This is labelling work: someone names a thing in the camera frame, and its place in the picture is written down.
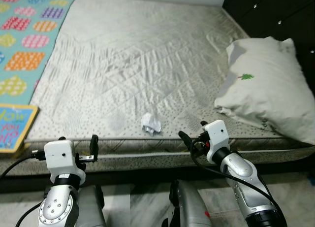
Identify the white paper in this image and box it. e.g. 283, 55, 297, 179
140, 113, 162, 137

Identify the yellow-bordered children's book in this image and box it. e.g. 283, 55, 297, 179
0, 103, 39, 154

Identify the white pillow green tree print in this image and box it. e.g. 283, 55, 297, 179
214, 37, 315, 146

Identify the silver left robot leg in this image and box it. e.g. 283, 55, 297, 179
74, 184, 108, 227

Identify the silver robot leg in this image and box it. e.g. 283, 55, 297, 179
74, 184, 108, 227
169, 179, 213, 227

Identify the silver right robot leg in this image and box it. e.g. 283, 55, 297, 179
169, 179, 213, 227

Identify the white quilted mattress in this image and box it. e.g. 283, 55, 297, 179
0, 0, 315, 177

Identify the turquoise patterned blanket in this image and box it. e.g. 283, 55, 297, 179
0, 0, 80, 105

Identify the black tufted headboard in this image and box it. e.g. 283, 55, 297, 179
221, 0, 315, 92

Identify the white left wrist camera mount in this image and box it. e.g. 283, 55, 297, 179
44, 139, 80, 176

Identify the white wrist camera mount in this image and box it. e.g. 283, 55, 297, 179
44, 139, 80, 176
202, 120, 230, 164

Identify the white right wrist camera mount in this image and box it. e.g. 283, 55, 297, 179
202, 120, 230, 164

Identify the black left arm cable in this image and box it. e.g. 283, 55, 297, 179
0, 148, 47, 227

